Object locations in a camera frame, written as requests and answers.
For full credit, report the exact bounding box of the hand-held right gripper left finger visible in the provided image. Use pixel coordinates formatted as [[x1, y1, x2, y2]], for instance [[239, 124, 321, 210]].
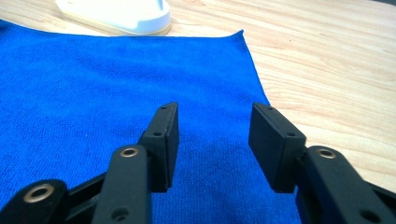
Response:
[[92, 102, 180, 224]]

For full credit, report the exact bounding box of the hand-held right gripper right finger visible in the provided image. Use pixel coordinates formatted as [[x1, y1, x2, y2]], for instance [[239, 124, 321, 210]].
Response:
[[247, 103, 396, 224]]

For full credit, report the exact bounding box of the blue microfibre cloth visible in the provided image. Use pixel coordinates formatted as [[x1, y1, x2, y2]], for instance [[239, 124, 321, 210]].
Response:
[[0, 19, 303, 224]]

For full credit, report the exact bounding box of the white plastic tray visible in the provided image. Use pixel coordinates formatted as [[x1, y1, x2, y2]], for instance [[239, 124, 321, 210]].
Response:
[[55, 0, 173, 36]]

